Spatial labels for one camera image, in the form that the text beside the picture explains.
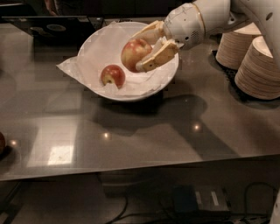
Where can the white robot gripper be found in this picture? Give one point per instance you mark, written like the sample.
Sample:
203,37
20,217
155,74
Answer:
184,26

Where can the red yellow apple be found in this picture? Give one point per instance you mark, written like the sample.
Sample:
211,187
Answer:
133,52

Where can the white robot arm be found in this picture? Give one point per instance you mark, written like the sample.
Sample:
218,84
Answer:
220,16

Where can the white bowl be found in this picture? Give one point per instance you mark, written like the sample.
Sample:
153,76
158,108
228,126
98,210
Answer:
170,71

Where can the red apple left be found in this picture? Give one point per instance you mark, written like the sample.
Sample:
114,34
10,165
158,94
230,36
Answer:
113,74

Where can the white paper napkin liner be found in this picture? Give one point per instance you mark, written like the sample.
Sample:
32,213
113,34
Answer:
102,49

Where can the rear stack of paper plates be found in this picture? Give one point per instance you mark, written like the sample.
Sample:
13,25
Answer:
234,46

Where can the stack of paper plates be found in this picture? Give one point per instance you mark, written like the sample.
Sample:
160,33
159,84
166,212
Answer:
234,46
258,75

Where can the black mat under plates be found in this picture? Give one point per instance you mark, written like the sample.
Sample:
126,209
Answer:
239,92

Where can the front stack of paper plates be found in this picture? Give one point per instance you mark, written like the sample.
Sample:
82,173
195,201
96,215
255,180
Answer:
258,75

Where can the black tray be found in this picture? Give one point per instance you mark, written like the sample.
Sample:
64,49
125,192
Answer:
59,29

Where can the black power box on floor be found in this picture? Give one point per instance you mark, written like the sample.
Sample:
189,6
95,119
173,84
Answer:
200,199

